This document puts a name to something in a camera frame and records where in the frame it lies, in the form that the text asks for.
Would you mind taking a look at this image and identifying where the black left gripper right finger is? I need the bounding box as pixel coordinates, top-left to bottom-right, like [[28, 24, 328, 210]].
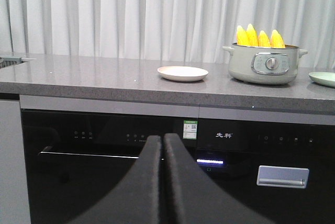
[[164, 133, 271, 223]]

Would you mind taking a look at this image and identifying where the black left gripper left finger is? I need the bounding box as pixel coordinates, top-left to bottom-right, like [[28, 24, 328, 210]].
[[70, 136, 162, 223]]

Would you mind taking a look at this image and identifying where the green round plate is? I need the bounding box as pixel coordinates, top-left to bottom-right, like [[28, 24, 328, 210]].
[[308, 72, 335, 87]]

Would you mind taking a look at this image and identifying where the white pleated curtain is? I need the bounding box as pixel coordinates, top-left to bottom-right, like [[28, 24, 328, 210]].
[[1, 0, 334, 69]]

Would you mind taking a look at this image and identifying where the green electric cooking pot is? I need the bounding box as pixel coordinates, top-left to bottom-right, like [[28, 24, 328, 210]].
[[223, 43, 308, 85]]

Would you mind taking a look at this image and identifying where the corn cob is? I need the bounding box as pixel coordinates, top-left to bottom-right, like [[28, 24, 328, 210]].
[[270, 29, 285, 48], [236, 25, 250, 46], [246, 24, 259, 47], [258, 30, 271, 48]]

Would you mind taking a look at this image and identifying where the beige round plate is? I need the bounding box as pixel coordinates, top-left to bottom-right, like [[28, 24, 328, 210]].
[[157, 66, 209, 82]]

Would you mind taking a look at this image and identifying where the black drawer sterilizer cabinet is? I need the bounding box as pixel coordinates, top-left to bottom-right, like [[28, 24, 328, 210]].
[[195, 119, 334, 223]]

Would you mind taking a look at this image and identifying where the upper silver drawer handle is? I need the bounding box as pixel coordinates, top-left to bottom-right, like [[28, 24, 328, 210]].
[[256, 165, 309, 189]]

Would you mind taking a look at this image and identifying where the green white energy label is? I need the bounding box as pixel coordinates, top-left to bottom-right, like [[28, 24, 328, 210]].
[[183, 120, 197, 140]]

